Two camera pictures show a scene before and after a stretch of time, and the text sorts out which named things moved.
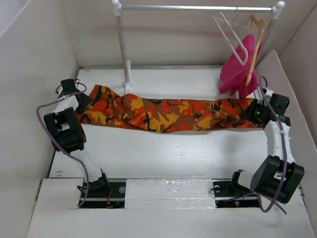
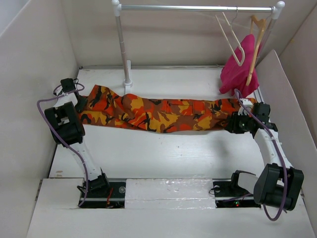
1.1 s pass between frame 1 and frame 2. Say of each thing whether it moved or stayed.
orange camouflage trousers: stayed
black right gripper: moved
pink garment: stayed
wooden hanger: stayed
